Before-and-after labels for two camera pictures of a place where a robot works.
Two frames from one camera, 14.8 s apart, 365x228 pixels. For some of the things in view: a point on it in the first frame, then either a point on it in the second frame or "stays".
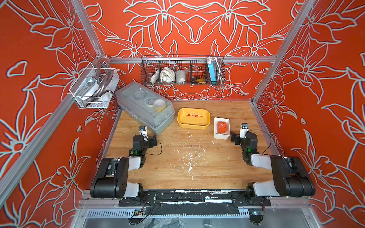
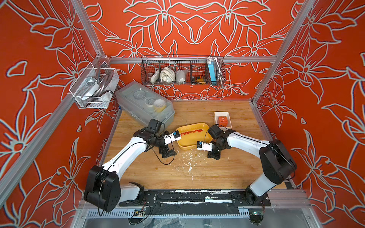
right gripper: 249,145 → 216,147
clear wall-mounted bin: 93,88 stays
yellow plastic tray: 194,118 → 191,134
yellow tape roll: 159,105 stays
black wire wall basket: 175,70 stays
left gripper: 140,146 → 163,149
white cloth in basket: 167,74 stays
